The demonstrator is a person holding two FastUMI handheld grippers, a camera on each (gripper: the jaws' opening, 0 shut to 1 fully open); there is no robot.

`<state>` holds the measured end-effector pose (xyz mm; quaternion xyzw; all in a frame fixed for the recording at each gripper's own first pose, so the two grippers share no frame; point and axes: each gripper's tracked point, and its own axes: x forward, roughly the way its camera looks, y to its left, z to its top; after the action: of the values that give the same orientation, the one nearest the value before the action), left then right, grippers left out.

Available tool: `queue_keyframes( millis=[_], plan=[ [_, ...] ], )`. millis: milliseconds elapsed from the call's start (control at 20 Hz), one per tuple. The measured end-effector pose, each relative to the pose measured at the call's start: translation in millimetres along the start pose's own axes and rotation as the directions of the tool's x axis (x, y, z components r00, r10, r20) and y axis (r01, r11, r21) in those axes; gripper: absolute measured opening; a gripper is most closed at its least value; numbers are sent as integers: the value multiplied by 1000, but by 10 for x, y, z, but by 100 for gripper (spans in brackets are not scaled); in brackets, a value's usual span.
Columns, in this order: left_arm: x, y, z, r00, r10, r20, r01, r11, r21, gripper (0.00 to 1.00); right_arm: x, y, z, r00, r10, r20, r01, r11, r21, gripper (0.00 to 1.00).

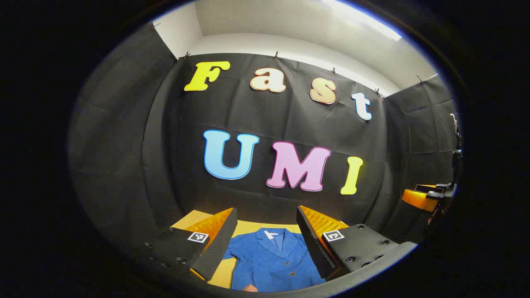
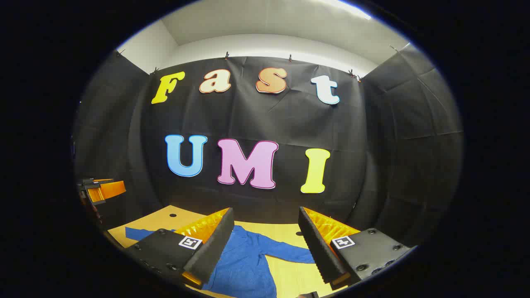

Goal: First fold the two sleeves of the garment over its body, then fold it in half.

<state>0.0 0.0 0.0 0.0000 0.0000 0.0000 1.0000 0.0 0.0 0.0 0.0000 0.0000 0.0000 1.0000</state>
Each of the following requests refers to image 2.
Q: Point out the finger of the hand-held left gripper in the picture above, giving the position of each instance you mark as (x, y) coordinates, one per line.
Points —
(99, 181)
(109, 190)

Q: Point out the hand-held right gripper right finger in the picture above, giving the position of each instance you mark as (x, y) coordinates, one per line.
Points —
(316, 244)

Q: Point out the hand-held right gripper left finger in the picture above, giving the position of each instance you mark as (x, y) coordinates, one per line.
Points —
(215, 244)

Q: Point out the blue button-up garment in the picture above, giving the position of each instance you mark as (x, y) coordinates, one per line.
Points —
(244, 265)

